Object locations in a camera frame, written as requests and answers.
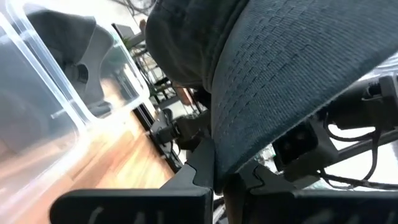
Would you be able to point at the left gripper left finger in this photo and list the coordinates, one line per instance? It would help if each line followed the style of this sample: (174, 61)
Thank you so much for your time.
(199, 174)

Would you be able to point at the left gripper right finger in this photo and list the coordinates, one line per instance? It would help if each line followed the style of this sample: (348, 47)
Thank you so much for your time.
(248, 180)

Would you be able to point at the clear plastic storage container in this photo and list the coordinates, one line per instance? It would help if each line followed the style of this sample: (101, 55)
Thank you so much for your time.
(130, 84)
(37, 174)

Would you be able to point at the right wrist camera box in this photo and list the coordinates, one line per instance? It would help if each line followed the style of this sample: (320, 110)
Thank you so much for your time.
(301, 149)

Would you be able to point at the black table edge rail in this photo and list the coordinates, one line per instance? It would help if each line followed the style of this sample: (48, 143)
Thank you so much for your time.
(143, 116)

